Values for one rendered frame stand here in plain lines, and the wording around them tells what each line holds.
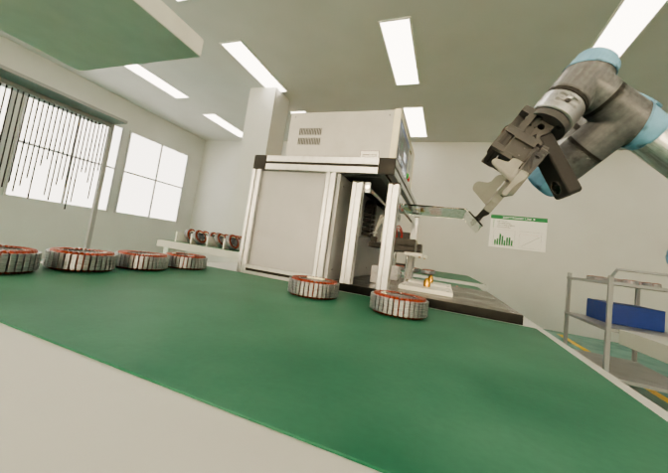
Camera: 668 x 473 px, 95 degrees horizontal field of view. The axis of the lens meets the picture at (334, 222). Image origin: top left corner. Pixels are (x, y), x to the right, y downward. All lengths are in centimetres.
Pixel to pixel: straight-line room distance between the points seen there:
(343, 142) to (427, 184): 554
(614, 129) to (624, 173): 635
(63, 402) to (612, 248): 681
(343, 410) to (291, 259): 69
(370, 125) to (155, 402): 93
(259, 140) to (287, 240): 433
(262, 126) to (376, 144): 431
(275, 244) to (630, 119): 82
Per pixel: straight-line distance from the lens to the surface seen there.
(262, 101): 544
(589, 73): 74
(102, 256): 75
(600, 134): 76
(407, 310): 58
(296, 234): 89
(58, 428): 23
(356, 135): 104
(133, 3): 62
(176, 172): 864
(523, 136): 64
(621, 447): 33
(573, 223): 670
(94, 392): 27
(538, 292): 651
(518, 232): 647
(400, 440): 23
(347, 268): 84
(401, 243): 98
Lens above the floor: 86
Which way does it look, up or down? 5 degrees up
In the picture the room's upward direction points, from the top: 8 degrees clockwise
